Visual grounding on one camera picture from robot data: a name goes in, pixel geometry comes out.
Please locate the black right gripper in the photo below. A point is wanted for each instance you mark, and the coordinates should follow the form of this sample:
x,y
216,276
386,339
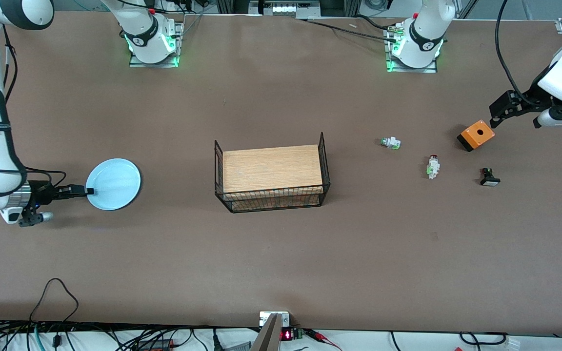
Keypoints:
x,y
42,191

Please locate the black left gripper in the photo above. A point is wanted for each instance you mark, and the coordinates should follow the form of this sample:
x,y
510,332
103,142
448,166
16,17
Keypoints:
x,y
526,102

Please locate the light blue round plate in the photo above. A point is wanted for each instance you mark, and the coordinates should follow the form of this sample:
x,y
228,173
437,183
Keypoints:
x,y
115,184

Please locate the red push button switch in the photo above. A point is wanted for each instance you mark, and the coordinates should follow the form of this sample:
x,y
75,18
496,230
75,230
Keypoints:
x,y
433,168

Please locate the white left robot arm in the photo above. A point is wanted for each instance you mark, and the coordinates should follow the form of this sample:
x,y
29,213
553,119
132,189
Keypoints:
x,y
427,29

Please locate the black white-capped push button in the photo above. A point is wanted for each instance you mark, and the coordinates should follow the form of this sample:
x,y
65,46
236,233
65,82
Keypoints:
x,y
490,181

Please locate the black power adapter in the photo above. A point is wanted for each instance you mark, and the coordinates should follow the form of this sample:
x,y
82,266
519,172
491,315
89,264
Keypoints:
x,y
156,344

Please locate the black plug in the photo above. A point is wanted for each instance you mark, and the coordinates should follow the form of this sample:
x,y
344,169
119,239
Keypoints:
x,y
216,341

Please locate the red digit display module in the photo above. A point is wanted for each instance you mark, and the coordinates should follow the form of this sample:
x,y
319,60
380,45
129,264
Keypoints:
x,y
287,335

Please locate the red clip test lead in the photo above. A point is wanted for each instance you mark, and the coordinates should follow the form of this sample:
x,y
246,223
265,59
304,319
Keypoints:
x,y
317,335

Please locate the orange button enclosure box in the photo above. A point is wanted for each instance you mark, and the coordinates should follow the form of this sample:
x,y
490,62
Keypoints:
x,y
471,137

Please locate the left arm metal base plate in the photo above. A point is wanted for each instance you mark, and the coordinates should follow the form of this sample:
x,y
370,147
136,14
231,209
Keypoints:
x,y
408,70

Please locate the green push button switch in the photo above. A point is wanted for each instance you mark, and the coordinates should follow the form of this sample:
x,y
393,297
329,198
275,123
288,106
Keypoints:
x,y
391,143

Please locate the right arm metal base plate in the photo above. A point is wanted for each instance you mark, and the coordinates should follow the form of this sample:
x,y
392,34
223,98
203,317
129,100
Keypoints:
x,y
137,62

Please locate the white mounting bracket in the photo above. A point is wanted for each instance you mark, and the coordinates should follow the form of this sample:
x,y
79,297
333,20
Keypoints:
x,y
264,319

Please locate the metal frame with lights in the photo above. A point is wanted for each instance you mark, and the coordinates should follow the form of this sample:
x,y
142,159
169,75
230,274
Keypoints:
x,y
286,9

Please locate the grey camera post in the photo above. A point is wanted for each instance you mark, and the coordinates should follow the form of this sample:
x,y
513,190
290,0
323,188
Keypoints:
x,y
269,339

